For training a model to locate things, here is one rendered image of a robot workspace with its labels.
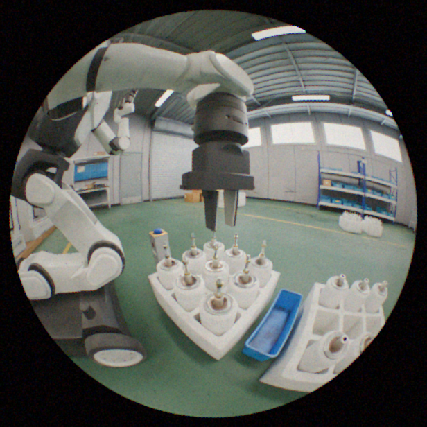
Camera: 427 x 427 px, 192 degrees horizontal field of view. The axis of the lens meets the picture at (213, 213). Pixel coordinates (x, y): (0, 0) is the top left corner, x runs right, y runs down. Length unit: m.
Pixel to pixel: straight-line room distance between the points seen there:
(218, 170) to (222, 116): 0.08
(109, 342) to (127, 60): 0.49
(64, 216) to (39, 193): 0.12
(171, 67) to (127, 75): 0.05
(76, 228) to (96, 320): 0.27
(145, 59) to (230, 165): 0.18
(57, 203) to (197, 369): 0.64
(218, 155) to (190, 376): 0.58
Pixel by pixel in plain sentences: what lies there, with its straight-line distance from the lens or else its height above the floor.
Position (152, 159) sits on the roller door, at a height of 1.78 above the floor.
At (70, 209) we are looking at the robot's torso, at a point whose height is 0.49.
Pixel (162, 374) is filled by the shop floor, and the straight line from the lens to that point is 0.54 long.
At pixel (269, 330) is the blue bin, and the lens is 0.59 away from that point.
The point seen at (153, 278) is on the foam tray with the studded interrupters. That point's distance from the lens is 0.53.
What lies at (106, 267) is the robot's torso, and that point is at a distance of 0.43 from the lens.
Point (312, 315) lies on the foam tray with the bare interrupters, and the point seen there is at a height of 0.18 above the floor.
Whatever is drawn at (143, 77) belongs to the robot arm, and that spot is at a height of 0.65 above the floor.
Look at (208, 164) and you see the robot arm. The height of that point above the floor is 0.54.
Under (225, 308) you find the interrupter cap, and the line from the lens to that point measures 0.32.
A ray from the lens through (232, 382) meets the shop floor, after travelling 0.52.
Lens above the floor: 0.51
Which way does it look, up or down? 12 degrees down
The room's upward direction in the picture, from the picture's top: straight up
